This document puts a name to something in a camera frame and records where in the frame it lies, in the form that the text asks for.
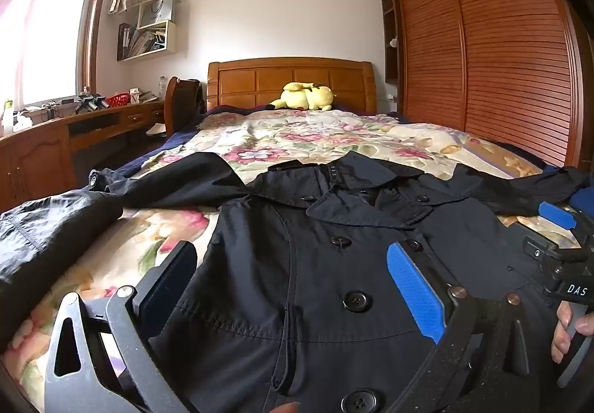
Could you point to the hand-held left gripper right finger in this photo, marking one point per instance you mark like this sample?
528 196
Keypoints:
413 287

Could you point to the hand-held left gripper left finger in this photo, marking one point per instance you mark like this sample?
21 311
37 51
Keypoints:
171 274

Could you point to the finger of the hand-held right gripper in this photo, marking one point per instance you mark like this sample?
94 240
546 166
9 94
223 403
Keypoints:
557 214

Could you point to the black coat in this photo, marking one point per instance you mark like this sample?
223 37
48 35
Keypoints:
297 264

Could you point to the person's right hand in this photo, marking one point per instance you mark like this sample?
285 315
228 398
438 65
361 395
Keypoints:
562 334

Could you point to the wooden chair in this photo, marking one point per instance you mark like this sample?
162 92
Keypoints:
172 102

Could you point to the black bag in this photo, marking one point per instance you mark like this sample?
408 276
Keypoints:
192 100

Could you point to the wooden louvered wardrobe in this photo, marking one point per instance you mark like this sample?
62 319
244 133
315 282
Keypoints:
501 46

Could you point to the wooden desk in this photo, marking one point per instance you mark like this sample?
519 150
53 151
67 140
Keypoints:
37 153

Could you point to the white carton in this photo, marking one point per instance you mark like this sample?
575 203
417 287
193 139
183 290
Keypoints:
135 96

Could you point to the red basket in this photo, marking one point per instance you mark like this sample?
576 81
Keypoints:
118 101

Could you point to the floral blanket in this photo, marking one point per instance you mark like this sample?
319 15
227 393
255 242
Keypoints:
297 134

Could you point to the clear plastic bottle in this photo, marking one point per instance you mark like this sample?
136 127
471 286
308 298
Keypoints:
163 86

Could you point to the black device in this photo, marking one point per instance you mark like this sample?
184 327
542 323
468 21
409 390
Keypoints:
90 102

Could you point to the wooden bed headboard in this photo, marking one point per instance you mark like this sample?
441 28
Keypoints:
260 83

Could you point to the white plastic bag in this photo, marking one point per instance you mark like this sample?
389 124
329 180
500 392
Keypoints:
23 121

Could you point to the yellow plush toy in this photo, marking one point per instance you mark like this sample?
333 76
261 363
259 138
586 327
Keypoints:
306 97

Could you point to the green cap bottle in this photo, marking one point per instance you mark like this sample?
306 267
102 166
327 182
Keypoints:
7 121

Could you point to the stack of books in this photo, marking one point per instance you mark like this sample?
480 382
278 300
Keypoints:
141 42

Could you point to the dark folder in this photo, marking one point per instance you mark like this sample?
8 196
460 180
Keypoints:
123 41

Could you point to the dark wooden niche shelf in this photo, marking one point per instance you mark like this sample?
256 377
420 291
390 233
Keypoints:
390 32

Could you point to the white paper bag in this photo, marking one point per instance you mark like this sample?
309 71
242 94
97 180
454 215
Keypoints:
157 10

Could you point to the window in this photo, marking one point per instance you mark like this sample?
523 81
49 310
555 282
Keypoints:
51 23

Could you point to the white wall shelf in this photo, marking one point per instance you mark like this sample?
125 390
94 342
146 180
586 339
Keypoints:
170 37

